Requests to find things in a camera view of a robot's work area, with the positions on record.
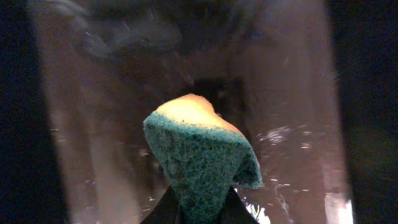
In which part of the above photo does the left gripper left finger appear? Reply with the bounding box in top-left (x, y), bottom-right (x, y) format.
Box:
top-left (141, 187), bottom-right (182, 224)

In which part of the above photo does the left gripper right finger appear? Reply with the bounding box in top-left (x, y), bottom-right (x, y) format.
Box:
top-left (219, 187), bottom-right (258, 224)

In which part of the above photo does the green orange sponge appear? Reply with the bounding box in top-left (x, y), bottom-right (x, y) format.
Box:
top-left (143, 94), bottom-right (263, 223)

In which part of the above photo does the black rectangular tray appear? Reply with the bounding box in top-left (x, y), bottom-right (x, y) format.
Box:
top-left (1, 1), bottom-right (397, 223)

